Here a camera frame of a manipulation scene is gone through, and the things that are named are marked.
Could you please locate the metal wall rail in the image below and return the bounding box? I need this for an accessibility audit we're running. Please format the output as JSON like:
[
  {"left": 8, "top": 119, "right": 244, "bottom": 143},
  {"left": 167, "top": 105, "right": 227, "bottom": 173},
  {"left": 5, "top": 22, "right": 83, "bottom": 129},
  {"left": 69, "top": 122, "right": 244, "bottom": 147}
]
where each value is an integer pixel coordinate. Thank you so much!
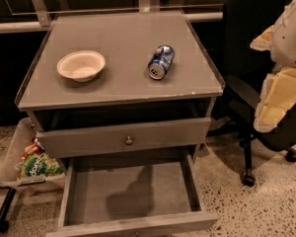
[{"left": 0, "top": 0, "right": 296, "bottom": 36}]

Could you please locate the blue pepsi can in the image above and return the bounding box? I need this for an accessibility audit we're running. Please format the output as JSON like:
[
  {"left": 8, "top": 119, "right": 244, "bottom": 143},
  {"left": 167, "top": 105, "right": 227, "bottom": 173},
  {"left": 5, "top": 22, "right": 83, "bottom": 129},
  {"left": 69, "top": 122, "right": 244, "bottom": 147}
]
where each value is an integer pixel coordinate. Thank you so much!
[{"left": 148, "top": 45, "right": 175, "bottom": 80}]

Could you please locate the open grey middle drawer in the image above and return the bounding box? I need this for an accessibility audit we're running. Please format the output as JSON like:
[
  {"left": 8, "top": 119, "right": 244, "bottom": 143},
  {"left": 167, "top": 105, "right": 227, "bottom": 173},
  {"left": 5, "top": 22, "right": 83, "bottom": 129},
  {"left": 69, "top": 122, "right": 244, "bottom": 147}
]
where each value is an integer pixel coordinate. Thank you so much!
[{"left": 46, "top": 152, "right": 218, "bottom": 237}]

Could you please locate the green chip bag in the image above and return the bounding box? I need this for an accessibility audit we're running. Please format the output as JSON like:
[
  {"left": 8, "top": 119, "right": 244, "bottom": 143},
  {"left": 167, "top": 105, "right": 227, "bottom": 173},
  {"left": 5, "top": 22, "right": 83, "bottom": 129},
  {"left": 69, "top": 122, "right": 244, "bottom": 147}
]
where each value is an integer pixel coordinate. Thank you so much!
[{"left": 20, "top": 153, "right": 62, "bottom": 178}]

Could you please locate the black office chair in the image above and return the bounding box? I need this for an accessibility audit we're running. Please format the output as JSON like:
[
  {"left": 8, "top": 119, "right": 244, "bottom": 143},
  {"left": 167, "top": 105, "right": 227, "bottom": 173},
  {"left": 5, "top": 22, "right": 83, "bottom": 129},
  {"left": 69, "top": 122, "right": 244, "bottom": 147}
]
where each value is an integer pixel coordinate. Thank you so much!
[{"left": 212, "top": 0, "right": 296, "bottom": 187}]

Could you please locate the grey drawer cabinet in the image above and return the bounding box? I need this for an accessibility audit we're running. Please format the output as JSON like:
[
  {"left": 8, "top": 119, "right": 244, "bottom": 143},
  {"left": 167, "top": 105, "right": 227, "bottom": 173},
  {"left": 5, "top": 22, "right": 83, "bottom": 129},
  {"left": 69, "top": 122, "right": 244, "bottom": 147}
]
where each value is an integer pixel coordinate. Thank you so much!
[{"left": 14, "top": 11, "right": 226, "bottom": 237}]

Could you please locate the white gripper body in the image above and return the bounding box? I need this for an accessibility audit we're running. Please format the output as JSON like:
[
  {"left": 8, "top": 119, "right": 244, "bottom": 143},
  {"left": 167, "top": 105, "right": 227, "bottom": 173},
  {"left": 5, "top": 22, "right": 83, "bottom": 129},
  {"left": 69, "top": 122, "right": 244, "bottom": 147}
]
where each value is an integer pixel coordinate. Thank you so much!
[{"left": 271, "top": 0, "right": 296, "bottom": 67}]

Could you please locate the white paper bowl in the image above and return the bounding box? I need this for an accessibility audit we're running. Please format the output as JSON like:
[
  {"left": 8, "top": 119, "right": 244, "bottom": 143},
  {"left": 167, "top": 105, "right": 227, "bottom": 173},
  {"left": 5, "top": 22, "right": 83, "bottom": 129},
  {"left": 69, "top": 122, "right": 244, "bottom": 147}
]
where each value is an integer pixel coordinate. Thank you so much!
[{"left": 56, "top": 50, "right": 106, "bottom": 82}]

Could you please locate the red snack bag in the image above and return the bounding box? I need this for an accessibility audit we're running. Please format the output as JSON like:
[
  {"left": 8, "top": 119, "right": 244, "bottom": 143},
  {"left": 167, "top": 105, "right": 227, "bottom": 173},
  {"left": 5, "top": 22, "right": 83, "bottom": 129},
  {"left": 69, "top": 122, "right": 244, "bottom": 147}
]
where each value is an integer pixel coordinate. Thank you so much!
[{"left": 21, "top": 137, "right": 44, "bottom": 160}]

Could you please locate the clear plastic snack bin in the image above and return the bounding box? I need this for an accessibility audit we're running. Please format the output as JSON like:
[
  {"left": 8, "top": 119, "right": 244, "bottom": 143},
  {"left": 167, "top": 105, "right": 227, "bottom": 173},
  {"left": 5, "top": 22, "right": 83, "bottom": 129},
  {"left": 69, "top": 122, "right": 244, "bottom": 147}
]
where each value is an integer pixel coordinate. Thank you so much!
[{"left": 0, "top": 118, "right": 66, "bottom": 195}]

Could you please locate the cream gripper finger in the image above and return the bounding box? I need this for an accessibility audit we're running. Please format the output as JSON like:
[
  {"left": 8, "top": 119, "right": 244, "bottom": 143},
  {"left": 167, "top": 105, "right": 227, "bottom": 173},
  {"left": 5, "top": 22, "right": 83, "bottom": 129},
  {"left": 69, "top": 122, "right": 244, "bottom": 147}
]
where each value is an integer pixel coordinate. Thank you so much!
[
  {"left": 250, "top": 26, "right": 274, "bottom": 51},
  {"left": 254, "top": 67, "right": 296, "bottom": 133}
]

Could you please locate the grey top drawer with knob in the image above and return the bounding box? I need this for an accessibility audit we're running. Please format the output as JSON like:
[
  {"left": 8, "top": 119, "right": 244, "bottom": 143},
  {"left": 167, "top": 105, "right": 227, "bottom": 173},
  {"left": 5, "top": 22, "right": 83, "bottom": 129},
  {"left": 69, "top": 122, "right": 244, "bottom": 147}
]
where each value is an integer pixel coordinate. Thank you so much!
[{"left": 37, "top": 118, "right": 211, "bottom": 158}]

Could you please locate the black bin stand leg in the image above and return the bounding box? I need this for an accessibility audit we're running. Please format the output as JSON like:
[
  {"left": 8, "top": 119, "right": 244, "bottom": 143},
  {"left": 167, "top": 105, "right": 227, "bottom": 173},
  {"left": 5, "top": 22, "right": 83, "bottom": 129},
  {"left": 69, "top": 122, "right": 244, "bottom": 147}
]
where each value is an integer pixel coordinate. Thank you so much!
[{"left": 0, "top": 188, "right": 16, "bottom": 233}]

